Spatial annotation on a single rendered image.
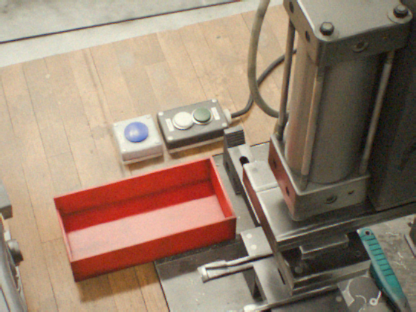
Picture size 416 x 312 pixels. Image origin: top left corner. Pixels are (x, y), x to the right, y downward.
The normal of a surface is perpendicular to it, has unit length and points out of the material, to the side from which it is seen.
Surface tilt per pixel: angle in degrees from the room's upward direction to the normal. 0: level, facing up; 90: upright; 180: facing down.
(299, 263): 0
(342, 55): 90
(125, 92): 0
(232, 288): 0
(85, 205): 90
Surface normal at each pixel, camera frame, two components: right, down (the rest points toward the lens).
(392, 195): 0.31, 0.76
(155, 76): 0.00, -0.60
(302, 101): -0.76, 0.51
